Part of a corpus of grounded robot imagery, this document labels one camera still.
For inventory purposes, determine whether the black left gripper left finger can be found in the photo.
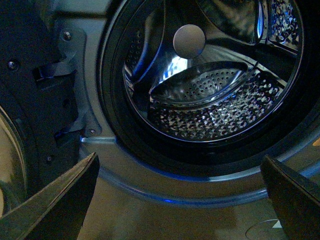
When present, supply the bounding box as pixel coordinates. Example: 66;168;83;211
0;152;100;240

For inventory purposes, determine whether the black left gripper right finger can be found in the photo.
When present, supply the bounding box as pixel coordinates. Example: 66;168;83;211
260;155;320;240

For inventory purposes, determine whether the washing machine door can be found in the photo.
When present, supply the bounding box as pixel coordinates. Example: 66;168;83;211
0;0;80;215

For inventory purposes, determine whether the grey front-load washing machine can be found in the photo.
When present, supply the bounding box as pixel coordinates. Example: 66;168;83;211
50;0;320;240

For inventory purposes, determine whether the white tape on filter cover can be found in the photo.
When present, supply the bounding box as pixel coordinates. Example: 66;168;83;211
271;219;283;229

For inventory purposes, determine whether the round filter cover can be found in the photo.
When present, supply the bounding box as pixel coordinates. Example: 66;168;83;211
245;219;288;240

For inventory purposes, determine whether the orange warning sticker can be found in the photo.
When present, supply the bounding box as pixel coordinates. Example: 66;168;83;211
312;138;320;147

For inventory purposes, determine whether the black rubber door gasket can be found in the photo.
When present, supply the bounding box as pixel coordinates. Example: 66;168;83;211
99;0;320;179

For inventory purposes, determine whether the steel perforated washer drum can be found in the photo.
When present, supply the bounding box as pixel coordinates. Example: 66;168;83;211
122;0;303;143

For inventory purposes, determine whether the grey door hinge bracket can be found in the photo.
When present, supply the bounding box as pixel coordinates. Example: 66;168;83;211
39;27;102;138

